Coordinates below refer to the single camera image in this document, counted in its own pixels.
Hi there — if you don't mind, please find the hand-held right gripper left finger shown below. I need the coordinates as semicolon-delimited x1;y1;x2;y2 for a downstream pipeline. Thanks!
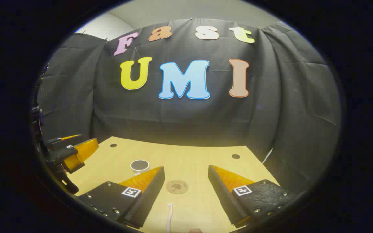
76;166;166;229

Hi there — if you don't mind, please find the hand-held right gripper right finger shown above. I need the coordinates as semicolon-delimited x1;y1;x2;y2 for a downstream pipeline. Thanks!
208;165;299;228

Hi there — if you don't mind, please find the white cup with wooden handle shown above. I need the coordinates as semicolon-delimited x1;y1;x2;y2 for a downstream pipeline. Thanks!
130;160;150;177

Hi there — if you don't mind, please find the round cork coaster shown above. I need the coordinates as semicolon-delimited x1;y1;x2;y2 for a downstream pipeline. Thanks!
166;180;189;194

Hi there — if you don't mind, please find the white toothbrush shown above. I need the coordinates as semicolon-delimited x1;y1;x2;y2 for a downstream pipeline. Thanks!
165;203;174;233

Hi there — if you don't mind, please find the wooden desktop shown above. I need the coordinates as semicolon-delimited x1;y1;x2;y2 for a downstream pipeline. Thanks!
67;136;281;233

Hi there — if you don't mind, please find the white cable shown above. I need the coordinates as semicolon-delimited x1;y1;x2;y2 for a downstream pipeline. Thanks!
262;148;273;164

